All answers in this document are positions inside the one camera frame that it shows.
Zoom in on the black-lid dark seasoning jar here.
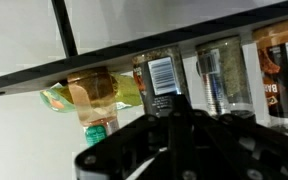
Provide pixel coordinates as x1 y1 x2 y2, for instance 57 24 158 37
252 16 288 138

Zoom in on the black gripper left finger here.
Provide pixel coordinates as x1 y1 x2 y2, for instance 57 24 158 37
74 94 183 180

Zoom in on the green snack packet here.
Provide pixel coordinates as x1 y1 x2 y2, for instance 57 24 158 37
39 71 143 114

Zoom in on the black-lid herb spice jar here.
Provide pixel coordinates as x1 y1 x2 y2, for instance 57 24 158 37
195 34 256 120

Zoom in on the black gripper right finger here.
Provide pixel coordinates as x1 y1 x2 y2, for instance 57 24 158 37
180 94 288 180

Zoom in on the dark wood black-post shelf unit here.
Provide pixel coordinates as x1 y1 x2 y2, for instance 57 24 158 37
0 0 288 99

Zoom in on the clear container with black lid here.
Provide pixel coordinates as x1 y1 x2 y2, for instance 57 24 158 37
132 46 192 118

